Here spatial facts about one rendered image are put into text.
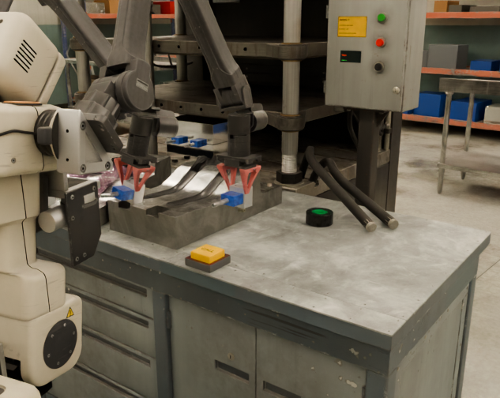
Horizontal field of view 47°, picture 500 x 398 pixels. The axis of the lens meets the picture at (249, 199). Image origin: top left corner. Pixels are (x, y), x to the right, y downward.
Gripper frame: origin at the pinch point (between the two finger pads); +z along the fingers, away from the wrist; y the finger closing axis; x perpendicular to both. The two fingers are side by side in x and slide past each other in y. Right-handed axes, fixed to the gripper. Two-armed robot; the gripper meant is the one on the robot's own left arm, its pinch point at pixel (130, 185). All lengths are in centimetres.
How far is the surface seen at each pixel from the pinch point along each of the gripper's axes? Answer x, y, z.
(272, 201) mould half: -43.1, -19.9, 2.6
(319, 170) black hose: -57, -26, -9
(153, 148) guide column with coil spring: -78, 66, 12
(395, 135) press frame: -157, -12, -15
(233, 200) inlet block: -6.1, -29.9, -5.6
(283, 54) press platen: -64, 2, -42
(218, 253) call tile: 2.9, -35.0, 5.4
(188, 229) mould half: -3.7, -19.5, 6.0
